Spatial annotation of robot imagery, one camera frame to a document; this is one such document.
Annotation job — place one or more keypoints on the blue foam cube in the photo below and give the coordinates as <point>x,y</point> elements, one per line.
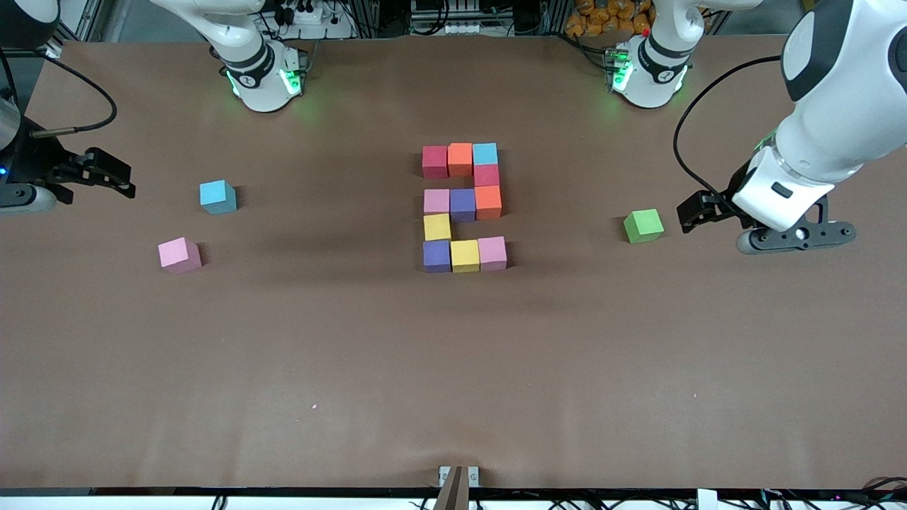
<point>216,195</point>
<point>485,154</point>

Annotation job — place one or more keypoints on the purple foam cube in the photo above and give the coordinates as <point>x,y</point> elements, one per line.
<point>437,256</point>
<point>463,204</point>

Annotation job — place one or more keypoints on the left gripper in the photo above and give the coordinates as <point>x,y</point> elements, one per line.
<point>717,205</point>

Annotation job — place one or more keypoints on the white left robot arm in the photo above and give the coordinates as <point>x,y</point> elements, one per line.
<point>843,134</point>

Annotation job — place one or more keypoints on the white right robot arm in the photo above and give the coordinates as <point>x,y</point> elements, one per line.
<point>262,85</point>

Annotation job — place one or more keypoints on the wooden strip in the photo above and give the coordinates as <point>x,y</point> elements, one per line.
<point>450,492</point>

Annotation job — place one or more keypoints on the red foam cube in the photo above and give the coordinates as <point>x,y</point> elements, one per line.
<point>435,161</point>
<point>487,175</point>

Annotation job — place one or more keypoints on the green foam cube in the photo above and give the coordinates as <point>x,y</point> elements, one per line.
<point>643,227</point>

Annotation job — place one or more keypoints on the white electronics box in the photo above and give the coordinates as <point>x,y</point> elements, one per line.
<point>460,28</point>

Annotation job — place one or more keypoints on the orange snack bags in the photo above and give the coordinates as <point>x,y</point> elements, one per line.
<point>602,14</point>

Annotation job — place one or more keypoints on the metal table edge bracket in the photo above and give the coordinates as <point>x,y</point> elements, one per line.
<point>443,476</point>

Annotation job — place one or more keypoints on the brown table cover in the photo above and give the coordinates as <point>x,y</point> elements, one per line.
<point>425,397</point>

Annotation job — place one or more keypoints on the pink foam cube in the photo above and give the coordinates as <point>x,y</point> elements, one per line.
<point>436,201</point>
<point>177,253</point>
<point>492,253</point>

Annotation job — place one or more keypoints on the yellow foam cube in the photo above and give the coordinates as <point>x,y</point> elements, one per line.
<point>465,256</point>
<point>437,227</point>

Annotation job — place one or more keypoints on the white power strip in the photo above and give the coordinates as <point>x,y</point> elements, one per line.
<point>308,15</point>

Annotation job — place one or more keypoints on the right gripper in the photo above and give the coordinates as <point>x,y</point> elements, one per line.
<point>34,160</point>

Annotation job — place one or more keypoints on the white label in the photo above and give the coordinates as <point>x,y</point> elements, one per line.
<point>706,499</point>

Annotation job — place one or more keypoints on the orange foam cube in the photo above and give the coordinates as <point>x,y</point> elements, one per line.
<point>489,202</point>
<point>460,159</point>

